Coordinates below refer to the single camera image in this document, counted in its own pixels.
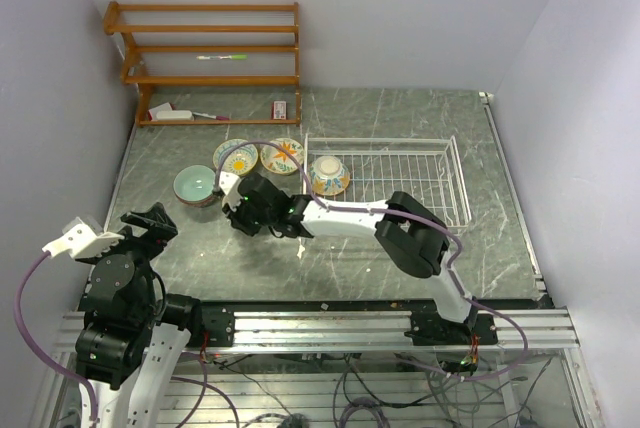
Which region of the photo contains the orange flower bowl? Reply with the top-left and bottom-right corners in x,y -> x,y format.
260,138 -> 305,175

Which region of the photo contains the yellow sun teal bowl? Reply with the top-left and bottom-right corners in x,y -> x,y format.
212,139 -> 259,176

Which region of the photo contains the blue yellow patterned bowl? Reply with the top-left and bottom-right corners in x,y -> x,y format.
309,155 -> 351,197

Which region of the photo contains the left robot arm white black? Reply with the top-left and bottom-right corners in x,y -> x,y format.
67,203 -> 204,427

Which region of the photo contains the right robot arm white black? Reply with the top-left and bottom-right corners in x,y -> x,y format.
217,172 -> 477,344

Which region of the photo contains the light teal glazed bowl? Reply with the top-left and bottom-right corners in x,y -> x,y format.
172,165 -> 217,207

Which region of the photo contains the red white small box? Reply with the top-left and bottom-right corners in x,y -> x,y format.
271,100 -> 288,120

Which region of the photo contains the white eraser block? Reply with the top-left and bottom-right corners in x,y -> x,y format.
155,110 -> 194,122

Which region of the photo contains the pink white pen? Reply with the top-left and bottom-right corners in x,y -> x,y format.
192,111 -> 230,122

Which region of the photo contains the green white pen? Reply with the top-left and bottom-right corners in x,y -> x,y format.
196,54 -> 248,61

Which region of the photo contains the wooden three-tier shelf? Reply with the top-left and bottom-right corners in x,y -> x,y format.
102,1 -> 302,127

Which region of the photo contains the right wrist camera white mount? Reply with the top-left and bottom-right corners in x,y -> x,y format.
217,171 -> 242,211

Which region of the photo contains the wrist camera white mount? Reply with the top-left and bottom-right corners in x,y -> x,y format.
42,217 -> 124,260
217,171 -> 242,211

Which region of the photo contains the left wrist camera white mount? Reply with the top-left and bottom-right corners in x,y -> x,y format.
42,217 -> 124,260

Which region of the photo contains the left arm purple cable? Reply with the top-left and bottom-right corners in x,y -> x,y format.
13,250 -> 99,428

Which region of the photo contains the white wire dish rack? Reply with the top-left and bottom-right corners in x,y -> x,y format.
304,136 -> 471,230

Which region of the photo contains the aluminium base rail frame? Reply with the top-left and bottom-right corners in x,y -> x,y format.
34,297 -> 603,427

